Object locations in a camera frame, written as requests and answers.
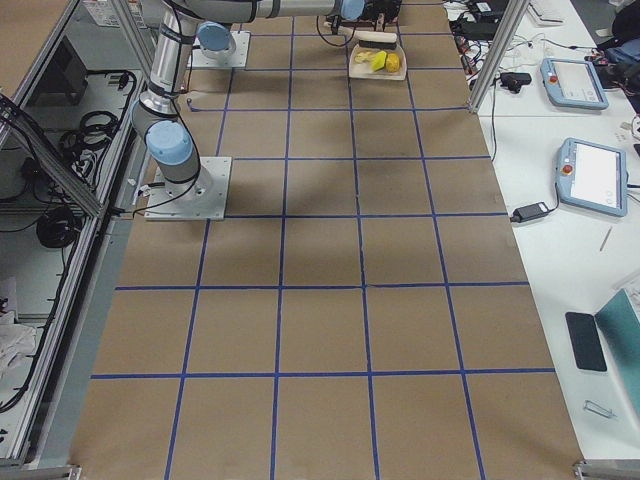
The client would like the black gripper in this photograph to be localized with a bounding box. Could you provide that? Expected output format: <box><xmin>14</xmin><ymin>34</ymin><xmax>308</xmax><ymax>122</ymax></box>
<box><xmin>367</xmin><ymin>0</ymin><xmax>402</xmax><ymax>25</ymax></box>
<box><xmin>324</xmin><ymin>14</ymin><xmax>343</xmax><ymax>33</ymax></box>

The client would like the beige hand brush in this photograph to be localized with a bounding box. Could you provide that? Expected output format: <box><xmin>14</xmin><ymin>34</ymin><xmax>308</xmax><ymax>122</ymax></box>
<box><xmin>335</xmin><ymin>26</ymin><xmax>398</xmax><ymax>49</ymax></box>

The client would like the yellow-brown potato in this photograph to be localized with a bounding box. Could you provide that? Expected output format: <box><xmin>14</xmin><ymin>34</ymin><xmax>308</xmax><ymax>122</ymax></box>
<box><xmin>384</xmin><ymin>52</ymin><xmax>401</xmax><ymax>74</ymax></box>

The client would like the yellow sponge wedge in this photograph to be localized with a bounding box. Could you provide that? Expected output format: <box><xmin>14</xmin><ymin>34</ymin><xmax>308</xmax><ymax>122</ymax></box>
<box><xmin>370</xmin><ymin>50</ymin><xmax>387</xmax><ymax>72</ymax></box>

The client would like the beige plastic dustpan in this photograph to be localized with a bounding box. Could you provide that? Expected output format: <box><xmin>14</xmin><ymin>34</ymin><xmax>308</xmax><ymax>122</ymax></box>
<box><xmin>340</xmin><ymin>26</ymin><xmax>407</xmax><ymax>81</ymax></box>

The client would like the toy croissant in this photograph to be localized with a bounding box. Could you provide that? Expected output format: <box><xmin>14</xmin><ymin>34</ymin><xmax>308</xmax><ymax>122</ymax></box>
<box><xmin>354</xmin><ymin>51</ymin><xmax>375</xmax><ymax>64</ymax></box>

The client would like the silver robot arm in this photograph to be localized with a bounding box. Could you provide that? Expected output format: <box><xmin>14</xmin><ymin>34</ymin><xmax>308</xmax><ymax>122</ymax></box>
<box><xmin>186</xmin><ymin>1</ymin><xmax>402</xmax><ymax>52</ymax></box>
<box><xmin>131</xmin><ymin>1</ymin><xmax>365</xmax><ymax>198</ymax></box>

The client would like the black webcam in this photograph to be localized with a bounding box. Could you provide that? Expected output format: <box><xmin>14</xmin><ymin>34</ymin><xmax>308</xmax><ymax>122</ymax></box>
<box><xmin>499</xmin><ymin>72</ymin><xmax>532</xmax><ymax>94</ymax></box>

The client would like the far blue teach pendant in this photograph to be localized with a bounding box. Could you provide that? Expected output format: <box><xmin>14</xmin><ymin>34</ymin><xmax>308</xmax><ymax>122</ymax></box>
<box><xmin>540</xmin><ymin>58</ymin><xmax>609</xmax><ymax>110</ymax></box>

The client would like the blue teach pendant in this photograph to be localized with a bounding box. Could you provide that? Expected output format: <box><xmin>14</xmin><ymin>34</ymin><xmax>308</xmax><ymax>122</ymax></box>
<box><xmin>540</xmin><ymin>58</ymin><xmax>609</xmax><ymax>110</ymax></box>
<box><xmin>555</xmin><ymin>138</ymin><xmax>628</xmax><ymax>218</ymax></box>

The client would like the black power adapter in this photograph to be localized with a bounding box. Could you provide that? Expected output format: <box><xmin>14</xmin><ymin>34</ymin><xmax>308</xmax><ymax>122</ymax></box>
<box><xmin>510</xmin><ymin>202</ymin><xmax>551</xmax><ymax>223</ymax></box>

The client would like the near blue teach pendant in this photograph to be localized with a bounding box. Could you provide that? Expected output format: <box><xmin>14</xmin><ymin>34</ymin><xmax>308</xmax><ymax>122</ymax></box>
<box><xmin>555</xmin><ymin>138</ymin><xmax>628</xmax><ymax>218</ymax></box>

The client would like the black smartphone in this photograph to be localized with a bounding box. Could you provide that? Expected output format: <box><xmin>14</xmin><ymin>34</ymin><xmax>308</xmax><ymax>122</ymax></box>
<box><xmin>565</xmin><ymin>312</ymin><xmax>607</xmax><ymax>372</ymax></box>

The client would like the white crumpled cloth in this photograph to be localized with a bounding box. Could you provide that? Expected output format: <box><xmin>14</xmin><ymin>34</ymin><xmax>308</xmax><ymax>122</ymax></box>
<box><xmin>0</xmin><ymin>279</ymin><xmax>39</xmax><ymax>386</ymax></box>

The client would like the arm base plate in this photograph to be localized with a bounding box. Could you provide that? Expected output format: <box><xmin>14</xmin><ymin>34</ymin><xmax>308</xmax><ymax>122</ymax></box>
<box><xmin>144</xmin><ymin>157</ymin><xmax>232</xmax><ymax>221</ymax></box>
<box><xmin>191</xmin><ymin>31</ymin><xmax>251</xmax><ymax>70</ymax></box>

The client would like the aluminium frame post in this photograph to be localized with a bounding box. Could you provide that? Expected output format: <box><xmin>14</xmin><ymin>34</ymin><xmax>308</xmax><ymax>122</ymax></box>
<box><xmin>468</xmin><ymin>0</ymin><xmax>528</xmax><ymax>113</ymax></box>

